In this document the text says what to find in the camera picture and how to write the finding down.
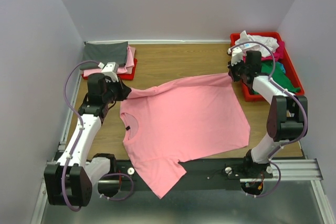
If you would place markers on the green t shirt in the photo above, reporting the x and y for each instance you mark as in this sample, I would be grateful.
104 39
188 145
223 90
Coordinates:
278 76

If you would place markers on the light pink t shirt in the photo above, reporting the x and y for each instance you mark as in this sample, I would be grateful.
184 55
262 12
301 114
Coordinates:
179 121

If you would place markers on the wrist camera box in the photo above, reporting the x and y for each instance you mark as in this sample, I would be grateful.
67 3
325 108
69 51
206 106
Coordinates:
236 55
110 70

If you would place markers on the aluminium frame rail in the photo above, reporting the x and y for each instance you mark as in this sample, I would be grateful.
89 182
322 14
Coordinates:
292 169

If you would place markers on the blue t shirt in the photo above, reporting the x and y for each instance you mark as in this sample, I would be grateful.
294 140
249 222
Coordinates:
281 67

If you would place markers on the white t shirt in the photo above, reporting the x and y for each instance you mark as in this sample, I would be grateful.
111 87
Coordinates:
251 42

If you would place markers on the folded red t shirt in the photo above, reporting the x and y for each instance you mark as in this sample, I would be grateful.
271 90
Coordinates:
123 73

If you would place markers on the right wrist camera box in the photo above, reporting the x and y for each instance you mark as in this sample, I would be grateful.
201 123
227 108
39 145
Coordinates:
236 55

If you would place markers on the red plastic bin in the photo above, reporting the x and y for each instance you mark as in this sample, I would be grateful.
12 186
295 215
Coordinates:
252 96

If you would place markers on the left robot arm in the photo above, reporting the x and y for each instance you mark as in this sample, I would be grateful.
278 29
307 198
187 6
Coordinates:
70 180

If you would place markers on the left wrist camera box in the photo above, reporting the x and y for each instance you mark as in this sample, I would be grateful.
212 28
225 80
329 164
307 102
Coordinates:
110 70

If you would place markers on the folded grey t shirt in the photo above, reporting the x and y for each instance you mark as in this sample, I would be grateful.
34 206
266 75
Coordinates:
106 53

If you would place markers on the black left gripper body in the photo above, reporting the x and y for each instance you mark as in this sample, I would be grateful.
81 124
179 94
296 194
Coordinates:
122 90

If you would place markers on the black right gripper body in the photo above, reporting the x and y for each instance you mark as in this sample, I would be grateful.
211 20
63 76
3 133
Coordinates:
234 72

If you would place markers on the magenta t shirt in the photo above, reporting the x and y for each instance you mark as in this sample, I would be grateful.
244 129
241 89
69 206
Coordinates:
278 53

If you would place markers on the folded pink t shirt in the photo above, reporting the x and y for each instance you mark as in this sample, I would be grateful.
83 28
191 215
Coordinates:
130 57

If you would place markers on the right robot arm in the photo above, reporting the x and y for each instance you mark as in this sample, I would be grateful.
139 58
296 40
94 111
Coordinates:
287 120

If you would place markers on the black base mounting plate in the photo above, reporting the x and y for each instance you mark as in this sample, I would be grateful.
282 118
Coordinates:
201 174

